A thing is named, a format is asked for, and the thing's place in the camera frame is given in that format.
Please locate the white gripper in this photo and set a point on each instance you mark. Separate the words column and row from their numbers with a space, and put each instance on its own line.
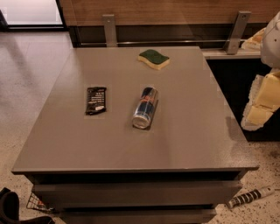
column 271, row 44

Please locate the blue silver redbull can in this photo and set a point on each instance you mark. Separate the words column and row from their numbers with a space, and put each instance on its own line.
column 145, row 109

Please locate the green yellow sponge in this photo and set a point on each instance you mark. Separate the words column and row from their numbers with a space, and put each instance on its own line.
column 154, row 59

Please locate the black white striped object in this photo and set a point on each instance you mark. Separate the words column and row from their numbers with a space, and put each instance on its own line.
column 249, row 197

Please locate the black snack bar wrapper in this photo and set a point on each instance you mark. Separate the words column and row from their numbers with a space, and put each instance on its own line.
column 96, row 101

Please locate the grey drawer cabinet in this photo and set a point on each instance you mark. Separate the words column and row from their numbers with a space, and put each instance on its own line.
column 100, row 169

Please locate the right metal wall bracket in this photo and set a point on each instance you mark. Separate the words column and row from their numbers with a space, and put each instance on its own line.
column 232, row 44

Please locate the metal wall bracket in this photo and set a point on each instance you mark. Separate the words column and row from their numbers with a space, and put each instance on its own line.
column 232, row 44
column 109, row 26

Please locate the left metal wall bracket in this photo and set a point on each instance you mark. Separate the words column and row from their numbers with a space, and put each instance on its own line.
column 109, row 26

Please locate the metal rail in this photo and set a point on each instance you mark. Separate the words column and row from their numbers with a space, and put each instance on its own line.
column 167, row 42

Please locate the wire basket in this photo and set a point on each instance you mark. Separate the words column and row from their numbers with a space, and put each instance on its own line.
column 35, row 203

